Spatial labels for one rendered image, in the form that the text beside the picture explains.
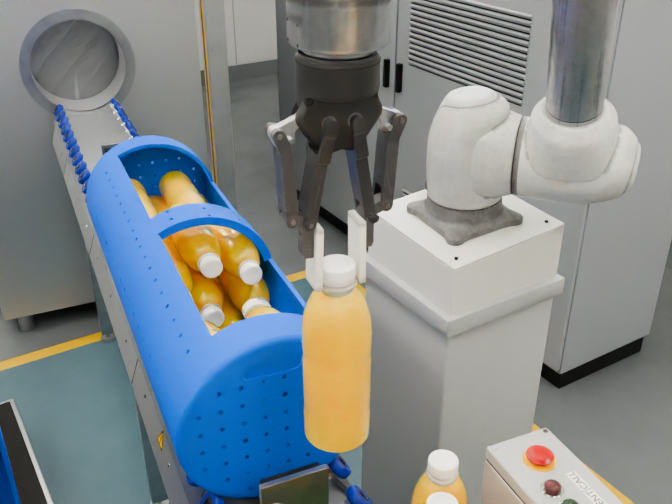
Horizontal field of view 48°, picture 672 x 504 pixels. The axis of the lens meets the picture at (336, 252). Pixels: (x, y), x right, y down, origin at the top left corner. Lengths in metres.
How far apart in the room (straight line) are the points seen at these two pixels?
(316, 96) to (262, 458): 0.63
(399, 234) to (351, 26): 0.98
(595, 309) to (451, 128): 1.57
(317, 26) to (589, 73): 0.77
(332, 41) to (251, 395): 0.57
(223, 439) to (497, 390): 0.81
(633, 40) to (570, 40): 1.22
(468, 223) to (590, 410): 1.53
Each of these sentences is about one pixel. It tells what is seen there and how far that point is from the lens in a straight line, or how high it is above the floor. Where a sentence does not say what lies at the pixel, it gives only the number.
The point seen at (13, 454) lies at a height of 0.15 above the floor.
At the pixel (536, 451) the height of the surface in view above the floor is 1.11.
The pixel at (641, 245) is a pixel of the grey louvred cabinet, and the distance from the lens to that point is 2.96.
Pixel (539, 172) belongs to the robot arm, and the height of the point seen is 1.28.
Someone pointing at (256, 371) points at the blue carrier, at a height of 1.19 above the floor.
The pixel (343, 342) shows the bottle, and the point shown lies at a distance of 0.77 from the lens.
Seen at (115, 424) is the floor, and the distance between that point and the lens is 2.87.
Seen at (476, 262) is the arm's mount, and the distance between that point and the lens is 1.50.
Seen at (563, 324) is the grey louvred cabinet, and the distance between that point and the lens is 2.84.
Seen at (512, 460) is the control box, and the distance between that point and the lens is 1.07.
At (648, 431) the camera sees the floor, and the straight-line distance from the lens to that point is 2.95.
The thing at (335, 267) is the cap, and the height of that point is 1.44.
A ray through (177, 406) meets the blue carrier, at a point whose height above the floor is 1.15.
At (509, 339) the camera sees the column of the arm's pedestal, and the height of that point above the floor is 0.88.
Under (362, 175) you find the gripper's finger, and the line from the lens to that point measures 0.72.
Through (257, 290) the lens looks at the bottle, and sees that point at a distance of 1.42.
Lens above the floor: 1.82
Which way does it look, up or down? 28 degrees down
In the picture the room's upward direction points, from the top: straight up
